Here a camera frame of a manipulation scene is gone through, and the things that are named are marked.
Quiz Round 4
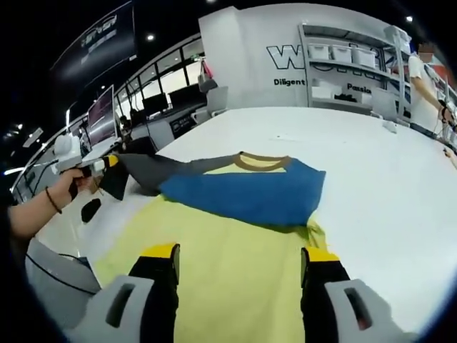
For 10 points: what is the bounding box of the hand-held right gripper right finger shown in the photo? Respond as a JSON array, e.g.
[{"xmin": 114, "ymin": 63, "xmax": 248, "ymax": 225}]
[{"xmin": 300, "ymin": 246, "xmax": 418, "ymax": 343}]

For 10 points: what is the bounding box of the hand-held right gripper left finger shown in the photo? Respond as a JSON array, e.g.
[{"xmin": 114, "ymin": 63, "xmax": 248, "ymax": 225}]
[{"xmin": 67, "ymin": 242, "xmax": 181, "ymax": 343}]

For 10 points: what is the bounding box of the yellow blue black garment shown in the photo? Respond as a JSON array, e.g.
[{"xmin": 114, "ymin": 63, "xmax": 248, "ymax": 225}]
[{"xmin": 93, "ymin": 150, "xmax": 328, "ymax": 343}]

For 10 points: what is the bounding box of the person's left hand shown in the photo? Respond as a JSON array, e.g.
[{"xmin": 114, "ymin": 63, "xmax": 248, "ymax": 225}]
[{"xmin": 53, "ymin": 167, "xmax": 96, "ymax": 210}]

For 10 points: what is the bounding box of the long white desk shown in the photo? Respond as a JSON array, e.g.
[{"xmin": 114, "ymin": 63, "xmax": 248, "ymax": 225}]
[{"xmin": 10, "ymin": 139, "xmax": 122, "ymax": 194}]

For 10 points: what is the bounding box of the large tilted monitor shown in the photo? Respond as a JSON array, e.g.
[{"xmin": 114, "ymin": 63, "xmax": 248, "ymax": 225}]
[{"xmin": 87, "ymin": 84, "xmax": 119, "ymax": 147}]

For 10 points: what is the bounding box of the black wrist band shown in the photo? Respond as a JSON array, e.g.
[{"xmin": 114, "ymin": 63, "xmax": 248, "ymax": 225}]
[{"xmin": 44, "ymin": 186, "xmax": 64, "ymax": 214}]

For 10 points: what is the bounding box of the white desk with dark panel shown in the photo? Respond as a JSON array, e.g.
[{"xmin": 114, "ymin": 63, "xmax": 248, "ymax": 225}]
[{"xmin": 142, "ymin": 110, "xmax": 201, "ymax": 147}]

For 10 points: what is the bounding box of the black computer monitor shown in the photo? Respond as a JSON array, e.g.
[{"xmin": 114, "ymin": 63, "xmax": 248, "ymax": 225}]
[
  {"xmin": 168, "ymin": 85, "xmax": 208, "ymax": 108},
  {"xmin": 142, "ymin": 93, "xmax": 169, "ymax": 115}
]

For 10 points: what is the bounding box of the dark hanging banner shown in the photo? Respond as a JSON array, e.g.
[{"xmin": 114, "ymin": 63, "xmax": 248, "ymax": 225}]
[{"xmin": 49, "ymin": 0, "xmax": 139, "ymax": 94}]

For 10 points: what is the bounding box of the grey chair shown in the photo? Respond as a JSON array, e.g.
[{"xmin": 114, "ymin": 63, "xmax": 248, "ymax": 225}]
[
  {"xmin": 371, "ymin": 87, "xmax": 397, "ymax": 121},
  {"xmin": 206, "ymin": 85, "xmax": 229, "ymax": 115}
]

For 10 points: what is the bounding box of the pink grey hanging bag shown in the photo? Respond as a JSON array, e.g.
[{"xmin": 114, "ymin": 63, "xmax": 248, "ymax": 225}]
[{"xmin": 198, "ymin": 59, "xmax": 218, "ymax": 92}]

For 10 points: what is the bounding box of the white box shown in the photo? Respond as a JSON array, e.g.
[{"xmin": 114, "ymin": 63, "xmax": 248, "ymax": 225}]
[{"xmin": 313, "ymin": 85, "xmax": 336, "ymax": 104}]

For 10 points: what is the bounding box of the white storage bin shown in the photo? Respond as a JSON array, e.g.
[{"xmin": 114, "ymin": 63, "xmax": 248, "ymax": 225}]
[
  {"xmin": 356, "ymin": 49, "xmax": 379, "ymax": 67},
  {"xmin": 331, "ymin": 48, "xmax": 354, "ymax": 64},
  {"xmin": 312, "ymin": 45, "xmax": 333, "ymax": 60}
]

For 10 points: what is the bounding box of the grey metal shelving rack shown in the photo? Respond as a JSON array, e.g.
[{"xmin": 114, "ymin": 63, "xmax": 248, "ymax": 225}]
[{"xmin": 298, "ymin": 23, "xmax": 411, "ymax": 119}]

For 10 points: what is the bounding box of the black cable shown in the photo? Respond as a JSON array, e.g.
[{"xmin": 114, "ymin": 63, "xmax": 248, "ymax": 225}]
[{"xmin": 26, "ymin": 252, "xmax": 94, "ymax": 296}]

